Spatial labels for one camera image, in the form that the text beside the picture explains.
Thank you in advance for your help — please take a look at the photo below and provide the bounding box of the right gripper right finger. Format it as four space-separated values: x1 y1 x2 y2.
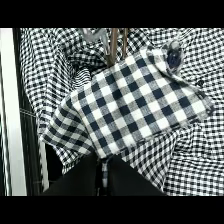
109 155 167 197

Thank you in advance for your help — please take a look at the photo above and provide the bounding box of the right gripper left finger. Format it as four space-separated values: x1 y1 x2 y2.
41 153 101 197

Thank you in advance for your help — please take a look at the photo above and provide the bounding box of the checked shirt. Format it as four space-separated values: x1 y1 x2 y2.
18 27 224 197

